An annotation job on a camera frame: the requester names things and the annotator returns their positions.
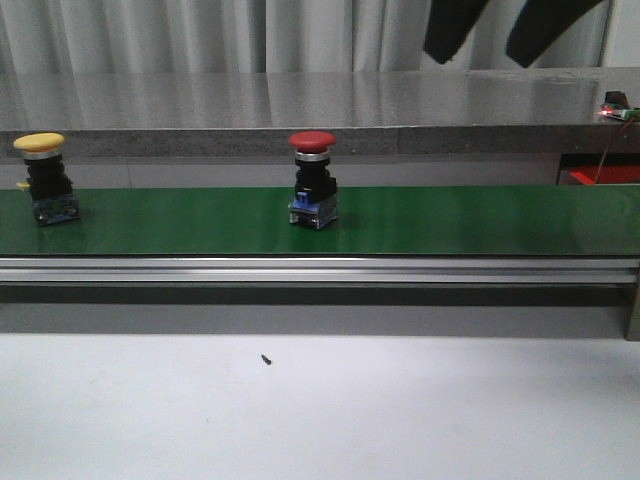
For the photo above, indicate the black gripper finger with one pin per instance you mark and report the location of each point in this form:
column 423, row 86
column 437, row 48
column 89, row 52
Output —
column 539, row 24
column 449, row 24

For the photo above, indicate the red mushroom push button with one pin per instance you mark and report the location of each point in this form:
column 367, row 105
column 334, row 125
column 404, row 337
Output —
column 314, row 204

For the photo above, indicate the yellow mushroom push button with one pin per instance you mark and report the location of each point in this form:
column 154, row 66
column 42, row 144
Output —
column 52, row 197

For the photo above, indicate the small black sensor module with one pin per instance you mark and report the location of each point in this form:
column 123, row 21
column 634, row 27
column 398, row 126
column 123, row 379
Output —
column 616, row 99

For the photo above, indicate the small green circuit board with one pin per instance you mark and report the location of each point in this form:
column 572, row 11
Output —
column 621, row 114

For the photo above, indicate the red plastic tray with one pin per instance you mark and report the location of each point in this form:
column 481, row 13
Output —
column 616, row 175

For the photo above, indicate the green conveyor belt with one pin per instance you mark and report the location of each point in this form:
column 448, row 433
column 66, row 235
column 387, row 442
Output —
column 527, row 220

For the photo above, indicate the grey stone counter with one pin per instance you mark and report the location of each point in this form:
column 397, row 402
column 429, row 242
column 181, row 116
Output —
column 370, row 113

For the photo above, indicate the white curtain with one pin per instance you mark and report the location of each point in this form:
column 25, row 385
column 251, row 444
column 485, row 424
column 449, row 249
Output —
column 87, row 37

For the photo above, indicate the aluminium conveyor frame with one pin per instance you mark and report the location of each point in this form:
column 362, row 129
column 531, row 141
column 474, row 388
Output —
column 396, row 280

